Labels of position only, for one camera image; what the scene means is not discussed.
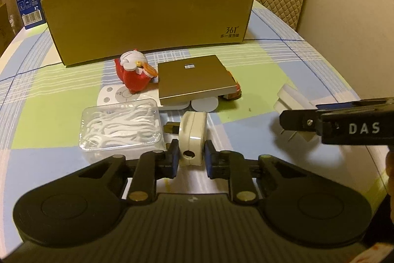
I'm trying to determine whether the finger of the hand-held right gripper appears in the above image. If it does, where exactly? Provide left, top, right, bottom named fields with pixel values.
left=315, top=101, right=364, bottom=111
left=279, top=108, right=323, bottom=132

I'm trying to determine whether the white wall charger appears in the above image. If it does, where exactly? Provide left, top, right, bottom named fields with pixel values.
left=275, top=85, right=318, bottom=143

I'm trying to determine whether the clear box of floss picks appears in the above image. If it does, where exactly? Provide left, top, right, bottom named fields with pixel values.
left=79, top=98, right=165, bottom=156

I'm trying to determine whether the colourful toy race car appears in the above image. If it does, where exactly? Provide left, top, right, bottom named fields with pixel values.
left=221, top=70, right=242, bottom=101

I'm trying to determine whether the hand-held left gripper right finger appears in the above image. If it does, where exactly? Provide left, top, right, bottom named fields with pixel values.
left=204, top=140, right=308, bottom=207

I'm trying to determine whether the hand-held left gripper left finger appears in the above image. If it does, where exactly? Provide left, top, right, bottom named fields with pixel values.
left=77, top=139, right=180, bottom=208

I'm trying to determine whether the white plug adapter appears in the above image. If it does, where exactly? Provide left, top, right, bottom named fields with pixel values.
left=163, top=110, right=208, bottom=167

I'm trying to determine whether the cardboard box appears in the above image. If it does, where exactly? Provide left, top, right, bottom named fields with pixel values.
left=41, top=0, right=257, bottom=67

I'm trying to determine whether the red and white toy figurine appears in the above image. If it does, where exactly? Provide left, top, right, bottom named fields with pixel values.
left=115, top=50, right=159, bottom=94

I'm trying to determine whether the white flat plastic device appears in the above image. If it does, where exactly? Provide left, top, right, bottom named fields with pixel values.
left=96, top=85, right=220, bottom=113

